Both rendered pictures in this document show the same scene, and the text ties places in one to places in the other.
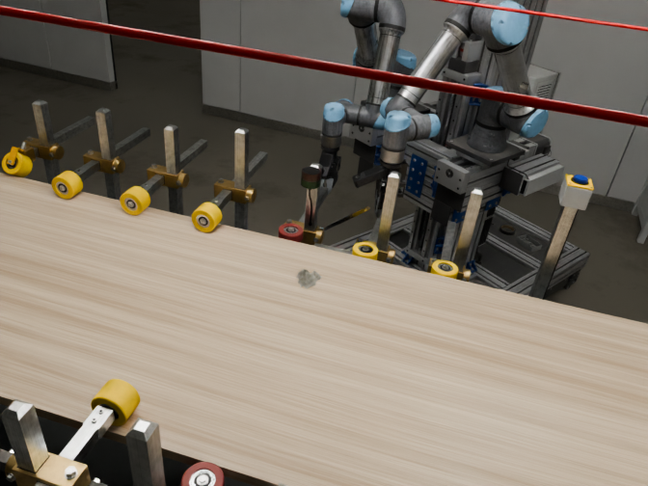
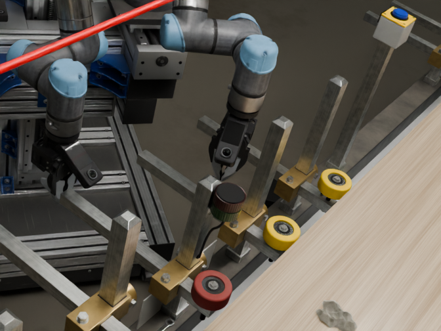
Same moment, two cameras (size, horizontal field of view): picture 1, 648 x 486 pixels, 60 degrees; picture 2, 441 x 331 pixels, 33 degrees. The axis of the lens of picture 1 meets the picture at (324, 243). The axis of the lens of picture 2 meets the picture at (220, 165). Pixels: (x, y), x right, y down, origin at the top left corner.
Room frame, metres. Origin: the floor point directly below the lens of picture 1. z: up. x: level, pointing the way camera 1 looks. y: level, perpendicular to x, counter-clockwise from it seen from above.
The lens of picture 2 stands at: (1.35, 1.08, 2.02)
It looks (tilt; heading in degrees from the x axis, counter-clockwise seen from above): 40 degrees down; 284
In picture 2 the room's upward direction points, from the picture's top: 16 degrees clockwise
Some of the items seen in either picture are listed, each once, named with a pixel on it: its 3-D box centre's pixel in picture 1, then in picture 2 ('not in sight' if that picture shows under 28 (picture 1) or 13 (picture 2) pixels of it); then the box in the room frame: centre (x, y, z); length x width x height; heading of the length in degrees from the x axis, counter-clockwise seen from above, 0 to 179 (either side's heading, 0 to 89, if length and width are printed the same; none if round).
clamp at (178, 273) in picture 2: (303, 232); (180, 274); (1.61, 0.07, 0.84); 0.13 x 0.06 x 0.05; 77
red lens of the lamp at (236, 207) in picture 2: (310, 174); (229, 197); (1.56, 0.06, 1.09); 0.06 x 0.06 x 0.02
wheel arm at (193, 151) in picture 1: (173, 168); not in sight; (1.79, 0.56, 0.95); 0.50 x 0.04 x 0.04; 167
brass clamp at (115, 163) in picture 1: (104, 162); not in sight; (1.77, 0.81, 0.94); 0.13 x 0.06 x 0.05; 77
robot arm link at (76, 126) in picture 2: (330, 139); (62, 120); (1.96, 0.02, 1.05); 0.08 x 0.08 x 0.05
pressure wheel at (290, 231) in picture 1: (289, 243); (207, 301); (1.53, 0.11, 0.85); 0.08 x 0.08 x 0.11
